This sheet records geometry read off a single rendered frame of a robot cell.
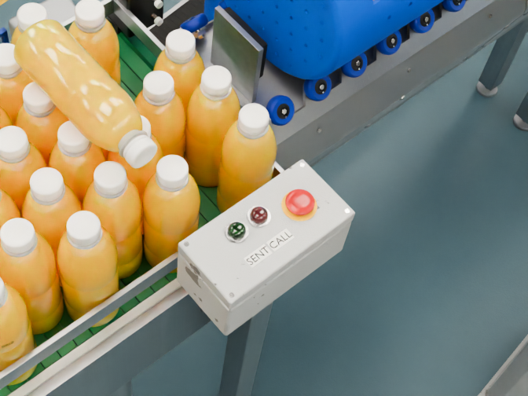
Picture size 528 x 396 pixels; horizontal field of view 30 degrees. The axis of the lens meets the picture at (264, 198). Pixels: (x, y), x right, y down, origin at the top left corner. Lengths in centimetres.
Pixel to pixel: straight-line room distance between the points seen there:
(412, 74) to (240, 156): 48
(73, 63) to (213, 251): 28
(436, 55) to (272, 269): 65
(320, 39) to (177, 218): 33
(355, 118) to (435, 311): 93
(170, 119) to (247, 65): 20
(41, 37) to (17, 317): 34
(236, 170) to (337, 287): 114
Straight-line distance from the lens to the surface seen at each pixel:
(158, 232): 128
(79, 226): 116
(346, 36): 135
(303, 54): 142
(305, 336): 233
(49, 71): 121
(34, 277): 120
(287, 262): 117
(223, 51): 149
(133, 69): 157
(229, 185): 134
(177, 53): 131
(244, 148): 127
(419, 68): 167
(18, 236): 116
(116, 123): 117
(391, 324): 239
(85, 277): 121
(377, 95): 161
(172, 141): 133
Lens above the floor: 213
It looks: 59 degrees down
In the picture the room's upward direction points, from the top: 10 degrees clockwise
